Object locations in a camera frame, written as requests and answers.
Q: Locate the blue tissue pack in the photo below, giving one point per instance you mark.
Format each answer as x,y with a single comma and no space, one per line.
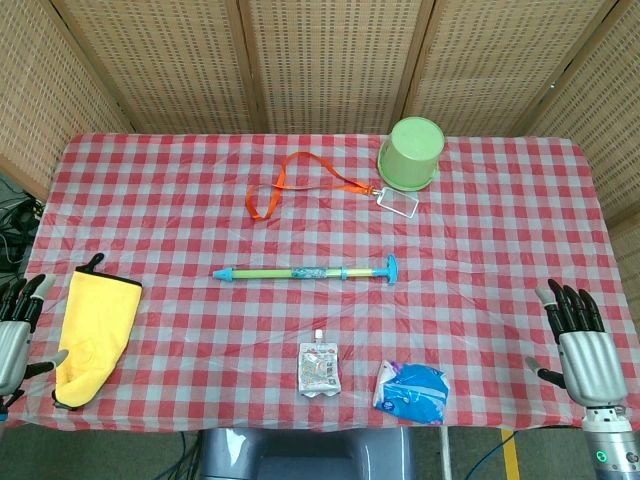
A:
412,392

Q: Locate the clear plastic badge holder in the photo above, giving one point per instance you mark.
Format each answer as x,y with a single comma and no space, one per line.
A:
397,202

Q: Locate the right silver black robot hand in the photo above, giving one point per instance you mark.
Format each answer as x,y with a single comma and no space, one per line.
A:
592,365

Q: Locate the white table leg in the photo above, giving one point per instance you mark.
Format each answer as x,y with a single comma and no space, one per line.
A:
445,455

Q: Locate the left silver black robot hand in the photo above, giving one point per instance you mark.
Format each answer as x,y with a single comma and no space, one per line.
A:
12,345

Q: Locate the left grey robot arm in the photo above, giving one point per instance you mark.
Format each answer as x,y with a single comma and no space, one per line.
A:
2,415

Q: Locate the yellow microfiber towel mitt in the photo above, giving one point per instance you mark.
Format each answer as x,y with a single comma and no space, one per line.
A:
100,320

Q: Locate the green plastic bucket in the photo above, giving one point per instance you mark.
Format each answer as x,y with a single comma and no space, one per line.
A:
415,150

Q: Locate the woven folding screen wooden frame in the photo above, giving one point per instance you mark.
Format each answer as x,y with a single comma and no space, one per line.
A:
330,60

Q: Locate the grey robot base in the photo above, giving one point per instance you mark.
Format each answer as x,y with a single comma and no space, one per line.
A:
305,455

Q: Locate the green blue water pump toy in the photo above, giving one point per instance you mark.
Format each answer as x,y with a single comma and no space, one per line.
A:
260,275

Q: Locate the white spouted drink pouch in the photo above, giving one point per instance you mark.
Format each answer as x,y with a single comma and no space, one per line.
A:
319,372

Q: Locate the red white checkered tablecloth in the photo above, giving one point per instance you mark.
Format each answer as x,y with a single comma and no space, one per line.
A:
175,240

